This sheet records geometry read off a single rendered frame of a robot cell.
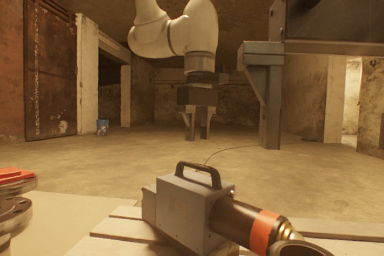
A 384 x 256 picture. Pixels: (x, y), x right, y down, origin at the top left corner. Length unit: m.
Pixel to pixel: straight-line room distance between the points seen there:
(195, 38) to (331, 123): 5.28
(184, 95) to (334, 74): 5.37
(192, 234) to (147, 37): 0.57
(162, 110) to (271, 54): 10.98
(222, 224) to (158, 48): 0.52
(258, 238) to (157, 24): 0.60
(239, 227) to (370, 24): 0.44
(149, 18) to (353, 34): 0.52
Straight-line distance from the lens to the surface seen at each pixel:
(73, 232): 1.24
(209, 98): 0.62
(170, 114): 11.05
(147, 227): 0.93
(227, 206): 0.56
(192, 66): 0.59
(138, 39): 0.69
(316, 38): 0.23
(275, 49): 0.22
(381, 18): 0.26
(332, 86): 5.76
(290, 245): 0.42
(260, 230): 0.51
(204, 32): 0.60
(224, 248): 0.66
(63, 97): 5.42
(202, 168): 0.60
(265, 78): 0.22
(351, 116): 8.95
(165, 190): 0.66
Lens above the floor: 0.60
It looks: 4 degrees down
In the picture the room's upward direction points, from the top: 1 degrees clockwise
